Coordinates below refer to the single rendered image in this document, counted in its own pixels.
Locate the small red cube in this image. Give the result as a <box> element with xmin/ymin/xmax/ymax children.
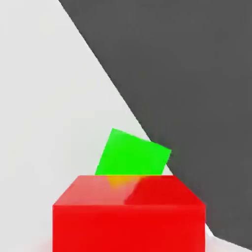
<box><xmin>52</xmin><ymin>175</ymin><xmax>207</xmax><ymax>252</ymax></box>

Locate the small green cube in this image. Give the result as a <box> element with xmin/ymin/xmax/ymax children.
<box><xmin>94</xmin><ymin>127</ymin><xmax>172</xmax><ymax>176</ymax></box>

